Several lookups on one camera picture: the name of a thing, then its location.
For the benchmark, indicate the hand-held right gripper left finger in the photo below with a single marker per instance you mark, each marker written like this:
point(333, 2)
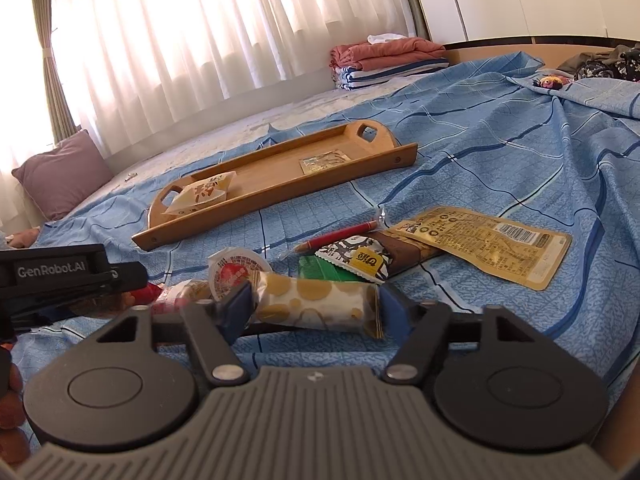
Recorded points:
point(239, 307)

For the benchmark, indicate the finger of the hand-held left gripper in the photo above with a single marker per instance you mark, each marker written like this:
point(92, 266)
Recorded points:
point(130, 274)

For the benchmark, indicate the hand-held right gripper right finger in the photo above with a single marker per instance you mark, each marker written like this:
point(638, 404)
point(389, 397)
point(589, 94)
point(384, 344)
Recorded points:
point(395, 307)

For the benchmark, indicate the white yellow-dotted snack packet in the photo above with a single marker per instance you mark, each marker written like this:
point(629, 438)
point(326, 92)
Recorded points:
point(310, 301)

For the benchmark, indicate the wooden tray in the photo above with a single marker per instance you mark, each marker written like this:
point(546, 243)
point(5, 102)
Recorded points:
point(270, 181)

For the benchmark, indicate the person's left hand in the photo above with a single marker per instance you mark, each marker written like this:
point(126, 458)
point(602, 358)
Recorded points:
point(10, 410)

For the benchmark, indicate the jelly cup with red lid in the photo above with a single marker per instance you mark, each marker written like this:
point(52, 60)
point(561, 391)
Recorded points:
point(235, 270)

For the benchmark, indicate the pink cloth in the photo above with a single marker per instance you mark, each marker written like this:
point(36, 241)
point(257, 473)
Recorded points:
point(20, 237)

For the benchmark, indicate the pink white snack packet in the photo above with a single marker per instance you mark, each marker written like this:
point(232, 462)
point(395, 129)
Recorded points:
point(186, 292)

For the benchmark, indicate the brown snack packet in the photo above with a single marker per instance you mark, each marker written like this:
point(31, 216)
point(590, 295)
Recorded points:
point(406, 253)

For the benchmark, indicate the black white patterned snack packet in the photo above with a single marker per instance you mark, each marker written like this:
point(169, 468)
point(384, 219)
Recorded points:
point(356, 255)

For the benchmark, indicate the green snack packet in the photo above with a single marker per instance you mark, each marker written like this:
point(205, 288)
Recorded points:
point(320, 271)

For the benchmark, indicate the red stick snack packet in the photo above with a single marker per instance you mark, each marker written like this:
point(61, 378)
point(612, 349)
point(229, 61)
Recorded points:
point(340, 236)

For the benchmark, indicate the purple pillow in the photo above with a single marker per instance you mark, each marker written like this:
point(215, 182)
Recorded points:
point(65, 175)

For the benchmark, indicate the yellow white snack packet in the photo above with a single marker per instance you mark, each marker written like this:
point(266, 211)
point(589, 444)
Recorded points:
point(200, 193)

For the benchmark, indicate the large flat yellow snack packet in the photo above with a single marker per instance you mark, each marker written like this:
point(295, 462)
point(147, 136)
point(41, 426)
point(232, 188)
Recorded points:
point(490, 241)

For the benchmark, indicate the pale printed mattress sheet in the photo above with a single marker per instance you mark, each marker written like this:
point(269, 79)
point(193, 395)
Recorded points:
point(200, 140)

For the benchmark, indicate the small gold snack packet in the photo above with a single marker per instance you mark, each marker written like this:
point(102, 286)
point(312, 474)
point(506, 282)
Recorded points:
point(325, 161)

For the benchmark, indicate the blue checked bedsheet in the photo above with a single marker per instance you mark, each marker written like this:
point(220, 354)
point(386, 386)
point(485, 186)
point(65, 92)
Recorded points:
point(500, 160)

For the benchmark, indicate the beige curtain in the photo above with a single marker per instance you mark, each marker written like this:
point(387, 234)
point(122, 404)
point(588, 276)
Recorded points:
point(52, 85)

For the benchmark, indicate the folded striped blanket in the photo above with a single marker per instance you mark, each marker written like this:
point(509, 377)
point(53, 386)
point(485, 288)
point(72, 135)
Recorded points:
point(390, 76)

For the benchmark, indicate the white sheer curtain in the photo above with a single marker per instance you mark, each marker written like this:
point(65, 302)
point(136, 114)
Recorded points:
point(200, 35)

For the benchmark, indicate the folded pink blanket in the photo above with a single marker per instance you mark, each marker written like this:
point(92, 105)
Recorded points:
point(390, 51)

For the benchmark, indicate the white folded cloth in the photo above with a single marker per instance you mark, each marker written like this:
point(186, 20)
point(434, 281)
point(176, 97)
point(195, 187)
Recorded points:
point(385, 39)

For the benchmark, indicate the wooden headboard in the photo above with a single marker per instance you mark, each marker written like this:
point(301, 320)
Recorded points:
point(480, 52)

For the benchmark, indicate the small colourful toy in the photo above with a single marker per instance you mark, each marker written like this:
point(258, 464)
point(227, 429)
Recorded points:
point(552, 82)

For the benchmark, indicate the dark floral clothes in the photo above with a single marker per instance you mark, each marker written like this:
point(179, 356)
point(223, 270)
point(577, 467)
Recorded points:
point(610, 67)

